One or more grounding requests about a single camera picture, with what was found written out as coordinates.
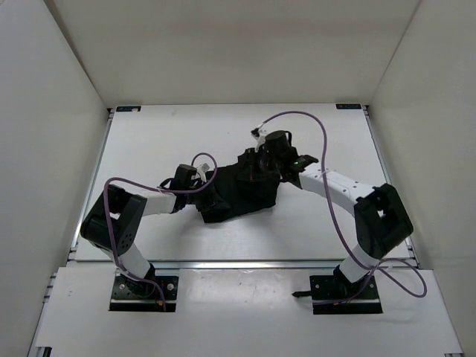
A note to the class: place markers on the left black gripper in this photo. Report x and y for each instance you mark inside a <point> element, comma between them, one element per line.
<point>212,203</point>

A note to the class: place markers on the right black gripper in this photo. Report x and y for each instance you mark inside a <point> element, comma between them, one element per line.
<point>248,171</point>

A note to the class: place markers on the black pleated skirt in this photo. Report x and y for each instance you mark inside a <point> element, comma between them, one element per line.
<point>243,197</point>

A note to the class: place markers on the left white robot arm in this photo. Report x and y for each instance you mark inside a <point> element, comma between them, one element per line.
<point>112,223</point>

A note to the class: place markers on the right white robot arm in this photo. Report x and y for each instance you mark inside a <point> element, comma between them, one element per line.
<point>380,218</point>

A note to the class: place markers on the right blue table label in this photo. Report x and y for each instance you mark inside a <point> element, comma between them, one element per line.
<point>348,106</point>

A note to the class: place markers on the blue table label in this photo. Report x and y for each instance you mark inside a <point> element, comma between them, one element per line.
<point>128,108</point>
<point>348,106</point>

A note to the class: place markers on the left blue table label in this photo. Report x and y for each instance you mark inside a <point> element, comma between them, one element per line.
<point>128,108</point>

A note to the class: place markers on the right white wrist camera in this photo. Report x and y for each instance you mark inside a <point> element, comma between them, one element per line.
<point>259,134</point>

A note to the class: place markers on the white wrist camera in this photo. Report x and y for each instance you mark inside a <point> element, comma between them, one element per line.
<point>259,134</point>
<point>200,173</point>

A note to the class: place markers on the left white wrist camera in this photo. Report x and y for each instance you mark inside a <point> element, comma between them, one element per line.
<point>200,173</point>

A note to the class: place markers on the front aluminium rail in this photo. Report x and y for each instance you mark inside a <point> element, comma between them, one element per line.
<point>245,264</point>

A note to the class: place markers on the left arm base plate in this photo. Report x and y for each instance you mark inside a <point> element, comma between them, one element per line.
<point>127,296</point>

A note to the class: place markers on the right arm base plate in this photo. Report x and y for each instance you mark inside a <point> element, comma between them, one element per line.
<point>331,297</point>

